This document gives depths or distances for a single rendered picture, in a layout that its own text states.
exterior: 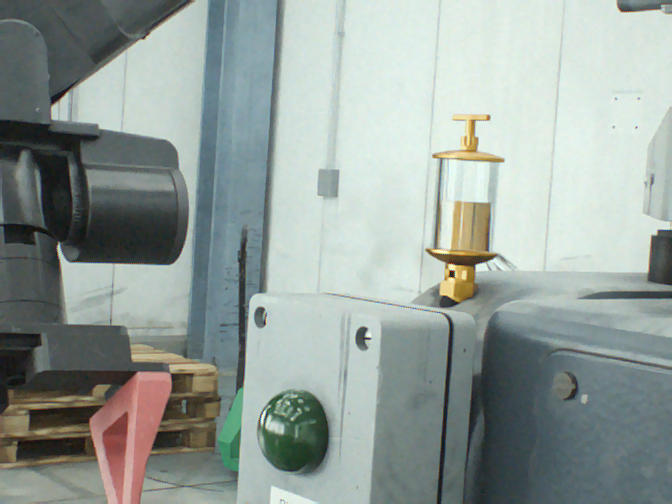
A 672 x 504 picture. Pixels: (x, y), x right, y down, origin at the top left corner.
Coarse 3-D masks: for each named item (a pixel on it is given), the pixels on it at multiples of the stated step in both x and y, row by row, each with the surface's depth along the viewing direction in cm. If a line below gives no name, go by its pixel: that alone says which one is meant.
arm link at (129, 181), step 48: (0, 48) 67; (48, 48) 68; (0, 96) 66; (48, 96) 68; (48, 144) 71; (96, 144) 71; (144, 144) 72; (96, 192) 69; (144, 192) 71; (96, 240) 70; (144, 240) 71
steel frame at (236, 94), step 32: (224, 0) 928; (256, 0) 897; (224, 32) 930; (256, 32) 899; (224, 64) 930; (256, 64) 902; (224, 96) 929; (256, 96) 904; (224, 128) 928; (256, 128) 906; (224, 160) 928; (256, 160) 908; (224, 192) 927; (256, 192) 911; (224, 224) 926; (256, 224) 913; (192, 256) 931; (224, 256) 900; (256, 256) 915; (192, 288) 931; (224, 288) 900; (256, 288) 918; (192, 320) 934; (224, 320) 903; (192, 352) 936; (224, 352) 905
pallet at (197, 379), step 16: (144, 352) 681; (160, 352) 685; (176, 368) 633; (192, 368) 637; (208, 368) 642; (176, 384) 670; (192, 384) 637; (208, 384) 642; (16, 400) 585; (32, 400) 590; (48, 400) 594; (64, 400) 599; (80, 400) 603; (96, 400) 608
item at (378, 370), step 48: (288, 336) 46; (336, 336) 44; (384, 336) 43; (432, 336) 44; (288, 384) 46; (336, 384) 44; (384, 384) 43; (432, 384) 44; (336, 432) 44; (384, 432) 43; (432, 432) 44; (240, 480) 48; (288, 480) 46; (336, 480) 44; (384, 480) 43; (432, 480) 44
